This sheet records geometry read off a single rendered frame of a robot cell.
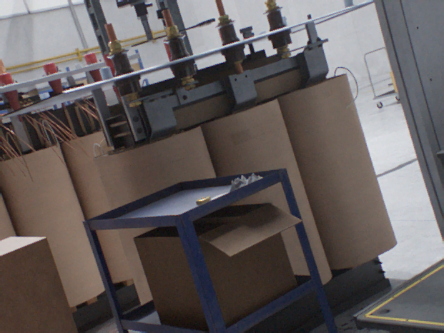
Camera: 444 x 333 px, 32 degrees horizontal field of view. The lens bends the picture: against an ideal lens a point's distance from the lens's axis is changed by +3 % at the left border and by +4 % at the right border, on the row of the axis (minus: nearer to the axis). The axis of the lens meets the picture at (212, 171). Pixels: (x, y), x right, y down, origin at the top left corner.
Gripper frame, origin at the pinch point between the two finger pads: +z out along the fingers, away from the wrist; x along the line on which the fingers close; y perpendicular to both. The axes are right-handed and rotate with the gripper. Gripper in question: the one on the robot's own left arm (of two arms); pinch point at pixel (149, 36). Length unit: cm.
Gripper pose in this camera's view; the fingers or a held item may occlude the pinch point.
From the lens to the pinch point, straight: 329.8
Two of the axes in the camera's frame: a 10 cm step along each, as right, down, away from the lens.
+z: 3.0, 9.5, 1.2
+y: 9.5, -3.1, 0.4
